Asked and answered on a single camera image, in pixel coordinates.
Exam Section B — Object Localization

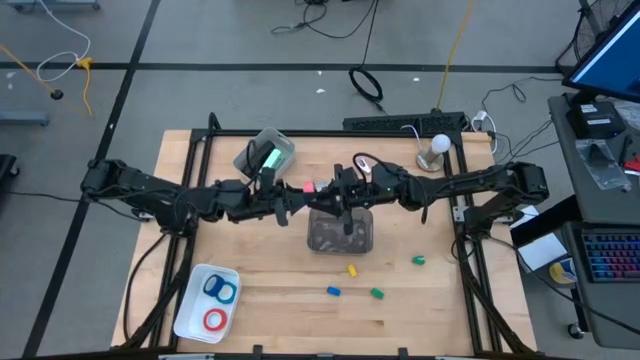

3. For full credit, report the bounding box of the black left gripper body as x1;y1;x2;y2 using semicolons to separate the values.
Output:
249;167;294;228

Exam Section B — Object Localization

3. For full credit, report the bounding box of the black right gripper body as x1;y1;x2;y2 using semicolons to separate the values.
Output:
332;163;376;236

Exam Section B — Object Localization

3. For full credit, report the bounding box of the light blue tape roll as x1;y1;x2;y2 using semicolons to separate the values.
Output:
215;281;239;305

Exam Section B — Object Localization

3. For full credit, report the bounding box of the dark blue tape roll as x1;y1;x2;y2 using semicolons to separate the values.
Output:
202;273;226;299

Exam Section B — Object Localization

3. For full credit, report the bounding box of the red tape roll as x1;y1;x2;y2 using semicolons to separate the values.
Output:
202;308;229;333

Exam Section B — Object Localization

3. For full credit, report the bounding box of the mint green stapler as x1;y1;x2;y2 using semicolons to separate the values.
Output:
262;147;287;174

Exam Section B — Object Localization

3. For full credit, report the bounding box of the black stapler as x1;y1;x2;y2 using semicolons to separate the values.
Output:
244;139;276;176

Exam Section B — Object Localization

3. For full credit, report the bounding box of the smoky transparent grey bin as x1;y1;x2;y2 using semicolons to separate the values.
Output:
306;207;375;256

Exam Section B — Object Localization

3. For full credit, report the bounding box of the light grey plastic bin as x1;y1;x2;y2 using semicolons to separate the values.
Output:
231;126;297;184

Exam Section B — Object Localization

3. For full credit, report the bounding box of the white globe bulb lamp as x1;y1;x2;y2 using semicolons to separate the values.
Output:
415;133;453;174

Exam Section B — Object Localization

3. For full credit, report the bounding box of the white plastic bin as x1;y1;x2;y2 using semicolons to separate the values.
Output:
172;262;243;345

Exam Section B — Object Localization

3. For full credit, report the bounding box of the white paper box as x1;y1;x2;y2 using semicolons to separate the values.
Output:
516;232;569;273

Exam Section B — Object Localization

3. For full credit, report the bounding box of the grey side desk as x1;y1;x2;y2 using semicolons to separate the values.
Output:
547;92;640;351

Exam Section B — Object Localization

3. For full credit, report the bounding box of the yellow blue round pad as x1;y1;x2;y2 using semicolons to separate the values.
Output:
548;257;579;286

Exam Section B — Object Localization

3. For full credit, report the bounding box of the clear plastic bag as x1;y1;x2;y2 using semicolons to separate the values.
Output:
574;138;633;193

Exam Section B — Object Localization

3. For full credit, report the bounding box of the black mini computer box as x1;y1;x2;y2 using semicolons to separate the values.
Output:
565;101;627;140

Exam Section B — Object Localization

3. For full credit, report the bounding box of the grey cart base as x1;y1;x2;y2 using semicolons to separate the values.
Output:
4;0;101;12
0;110;51;127

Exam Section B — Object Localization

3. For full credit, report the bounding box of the backlit keyboard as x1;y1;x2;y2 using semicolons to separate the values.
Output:
582;230;640;284

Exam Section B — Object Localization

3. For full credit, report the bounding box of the black floor equipment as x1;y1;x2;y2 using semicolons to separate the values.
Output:
0;153;21;182

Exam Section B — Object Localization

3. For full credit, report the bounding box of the computer monitor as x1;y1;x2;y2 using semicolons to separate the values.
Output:
561;0;640;105

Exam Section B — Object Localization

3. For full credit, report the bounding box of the white lamp cable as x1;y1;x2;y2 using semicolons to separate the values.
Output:
399;123;423;151

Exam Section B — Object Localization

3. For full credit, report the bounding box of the coiled black cable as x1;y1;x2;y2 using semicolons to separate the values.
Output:
348;67;385;114

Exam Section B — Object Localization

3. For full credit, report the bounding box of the black aluminium table frame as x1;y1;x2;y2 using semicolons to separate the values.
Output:
117;112;539;356

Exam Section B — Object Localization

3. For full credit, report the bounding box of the black floor cable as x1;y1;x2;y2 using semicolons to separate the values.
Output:
271;0;380;69

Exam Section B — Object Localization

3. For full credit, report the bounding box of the yellow power cord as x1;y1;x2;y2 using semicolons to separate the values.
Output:
436;0;476;114

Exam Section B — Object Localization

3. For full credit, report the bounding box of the black desk cable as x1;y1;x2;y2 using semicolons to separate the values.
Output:
481;74;566;172

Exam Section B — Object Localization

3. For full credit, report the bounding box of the yellow extension cord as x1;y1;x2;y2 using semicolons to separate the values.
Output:
0;43;95;117

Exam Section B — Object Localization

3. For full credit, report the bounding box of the white floor cable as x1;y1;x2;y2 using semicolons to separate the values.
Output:
35;0;92;84

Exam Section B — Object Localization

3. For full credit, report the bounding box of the black wire fan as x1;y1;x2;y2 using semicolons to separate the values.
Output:
554;0;637;76

